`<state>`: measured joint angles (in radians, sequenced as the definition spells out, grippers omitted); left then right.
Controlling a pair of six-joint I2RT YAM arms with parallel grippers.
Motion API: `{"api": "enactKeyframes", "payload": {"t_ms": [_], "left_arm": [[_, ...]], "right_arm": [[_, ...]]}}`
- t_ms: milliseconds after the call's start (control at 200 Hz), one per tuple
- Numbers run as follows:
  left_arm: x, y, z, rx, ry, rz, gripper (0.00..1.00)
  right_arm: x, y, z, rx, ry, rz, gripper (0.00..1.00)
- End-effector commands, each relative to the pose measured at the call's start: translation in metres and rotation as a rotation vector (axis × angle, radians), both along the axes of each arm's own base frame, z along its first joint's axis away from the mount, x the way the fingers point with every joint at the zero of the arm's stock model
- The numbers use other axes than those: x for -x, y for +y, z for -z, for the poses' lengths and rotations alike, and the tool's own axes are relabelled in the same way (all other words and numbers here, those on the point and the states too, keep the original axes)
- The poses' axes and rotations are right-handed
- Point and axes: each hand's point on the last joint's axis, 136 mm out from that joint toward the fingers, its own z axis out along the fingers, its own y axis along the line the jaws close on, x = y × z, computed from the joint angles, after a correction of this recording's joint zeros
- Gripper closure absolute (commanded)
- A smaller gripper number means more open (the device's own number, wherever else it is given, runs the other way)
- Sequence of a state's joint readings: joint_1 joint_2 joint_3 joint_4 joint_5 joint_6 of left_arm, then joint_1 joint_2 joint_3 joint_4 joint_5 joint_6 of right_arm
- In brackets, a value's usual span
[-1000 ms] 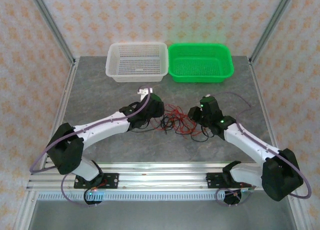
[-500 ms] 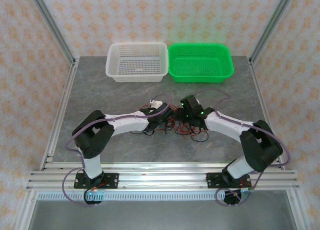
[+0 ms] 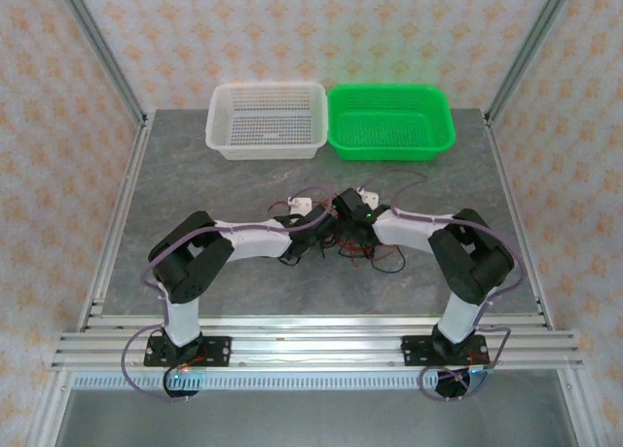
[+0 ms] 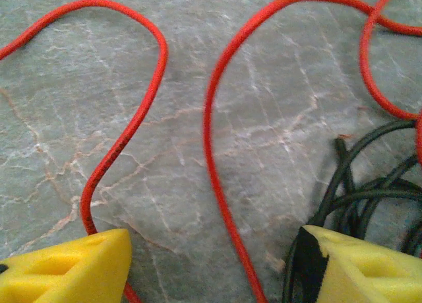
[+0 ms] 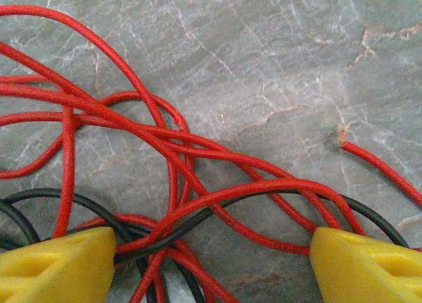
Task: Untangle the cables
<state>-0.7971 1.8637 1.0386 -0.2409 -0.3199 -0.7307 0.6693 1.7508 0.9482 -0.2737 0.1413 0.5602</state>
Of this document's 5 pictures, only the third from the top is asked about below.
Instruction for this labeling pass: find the green plastic mesh basket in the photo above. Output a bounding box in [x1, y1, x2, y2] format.
[326, 83, 458, 163]

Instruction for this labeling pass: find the white plastic mesh basket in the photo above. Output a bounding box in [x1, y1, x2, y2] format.
[204, 81, 327, 162]

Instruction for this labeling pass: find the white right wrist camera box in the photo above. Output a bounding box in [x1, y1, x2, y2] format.
[356, 185, 381, 209]

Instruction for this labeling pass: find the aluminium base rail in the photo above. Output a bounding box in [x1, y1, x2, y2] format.
[51, 315, 583, 373]

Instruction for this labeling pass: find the aluminium table side rail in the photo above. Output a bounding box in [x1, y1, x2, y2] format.
[77, 110, 156, 332]
[481, 109, 556, 329]

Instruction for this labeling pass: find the slotted grey cable duct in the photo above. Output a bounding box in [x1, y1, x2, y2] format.
[71, 372, 489, 392]

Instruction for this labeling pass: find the black round cable grommet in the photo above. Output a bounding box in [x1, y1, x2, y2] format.
[434, 367, 474, 401]
[164, 366, 202, 402]

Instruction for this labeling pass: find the aluminium frame post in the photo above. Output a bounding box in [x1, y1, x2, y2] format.
[484, 0, 579, 127]
[53, 0, 148, 127]

